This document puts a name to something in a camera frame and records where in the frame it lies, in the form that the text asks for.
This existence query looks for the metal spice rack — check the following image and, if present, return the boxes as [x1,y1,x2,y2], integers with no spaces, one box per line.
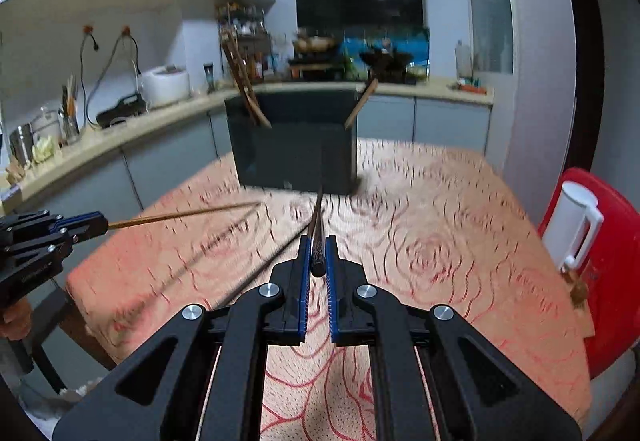
[216,1,272,84]

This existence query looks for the person left hand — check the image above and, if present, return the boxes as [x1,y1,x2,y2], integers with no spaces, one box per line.
[0,297,32,341]

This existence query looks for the dark green utensil holder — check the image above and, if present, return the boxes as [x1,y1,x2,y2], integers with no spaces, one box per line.
[224,89,357,195]

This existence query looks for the black wok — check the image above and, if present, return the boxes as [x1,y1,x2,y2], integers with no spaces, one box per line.
[359,48,413,84]

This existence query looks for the countertop utensil jar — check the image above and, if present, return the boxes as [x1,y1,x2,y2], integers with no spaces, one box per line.
[58,75,80,146]

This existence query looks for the rose pattern tablecloth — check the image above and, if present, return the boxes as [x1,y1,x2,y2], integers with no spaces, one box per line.
[66,140,591,440]

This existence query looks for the white electric kettle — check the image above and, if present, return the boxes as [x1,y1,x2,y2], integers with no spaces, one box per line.
[542,181,604,272]

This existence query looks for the lower kitchen cabinets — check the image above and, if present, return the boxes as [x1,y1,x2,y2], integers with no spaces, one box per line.
[3,84,492,220]

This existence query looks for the dark brown chopstick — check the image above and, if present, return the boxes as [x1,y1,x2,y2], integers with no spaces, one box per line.
[344,78,378,130]
[222,34,271,129]

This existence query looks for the black pepper grinder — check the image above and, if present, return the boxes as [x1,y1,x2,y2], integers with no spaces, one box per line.
[203,63,216,94]

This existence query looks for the dark long chopstick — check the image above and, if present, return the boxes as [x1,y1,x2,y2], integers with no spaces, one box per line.
[99,203,264,338]

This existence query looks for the white rice cooker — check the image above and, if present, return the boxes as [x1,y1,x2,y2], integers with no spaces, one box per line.
[141,65,191,110]

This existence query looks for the red plastic chair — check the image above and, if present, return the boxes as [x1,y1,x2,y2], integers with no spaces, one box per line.
[538,168,639,378]

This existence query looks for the black countertop appliance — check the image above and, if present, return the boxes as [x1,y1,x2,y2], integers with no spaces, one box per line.
[96,92,148,129]

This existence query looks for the reddish brown chopstick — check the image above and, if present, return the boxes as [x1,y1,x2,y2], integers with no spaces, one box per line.
[220,30,262,125]

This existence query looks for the light bamboo chopstick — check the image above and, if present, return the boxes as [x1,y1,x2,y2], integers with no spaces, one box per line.
[195,346,221,441]
[107,202,258,231]

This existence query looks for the white plastic bottle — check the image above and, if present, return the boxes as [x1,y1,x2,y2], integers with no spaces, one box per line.
[454,40,473,79]

